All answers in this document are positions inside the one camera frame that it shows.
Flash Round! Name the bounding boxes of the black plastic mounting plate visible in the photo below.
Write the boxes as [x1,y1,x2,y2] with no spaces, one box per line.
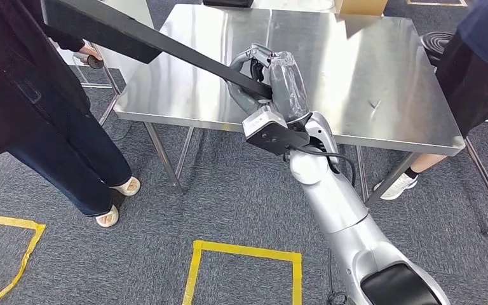
[41,0,273,101]

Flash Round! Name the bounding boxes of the black round stool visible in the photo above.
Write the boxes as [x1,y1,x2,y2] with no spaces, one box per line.
[419,31,456,68]

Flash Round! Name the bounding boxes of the person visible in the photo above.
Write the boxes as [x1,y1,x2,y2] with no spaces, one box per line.
[372,0,488,201]
[0,0,142,229]

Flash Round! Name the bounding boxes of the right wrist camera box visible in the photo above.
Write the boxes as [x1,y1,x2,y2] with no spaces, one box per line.
[242,105,312,156]

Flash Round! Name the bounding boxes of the stainless steel workbench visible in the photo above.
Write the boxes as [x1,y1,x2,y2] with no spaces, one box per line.
[98,3,466,207]

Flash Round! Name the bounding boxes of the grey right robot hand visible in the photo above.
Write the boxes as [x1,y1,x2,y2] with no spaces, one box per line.
[226,43,312,124]

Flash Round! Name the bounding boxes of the brown cardboard box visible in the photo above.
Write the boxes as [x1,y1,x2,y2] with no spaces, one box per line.
[334,0,390,17]

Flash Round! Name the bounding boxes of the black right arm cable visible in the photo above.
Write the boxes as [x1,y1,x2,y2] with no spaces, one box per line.
[283,145,356,305]

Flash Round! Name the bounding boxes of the person's hand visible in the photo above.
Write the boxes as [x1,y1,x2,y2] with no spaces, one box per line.
[76,43,104,67]

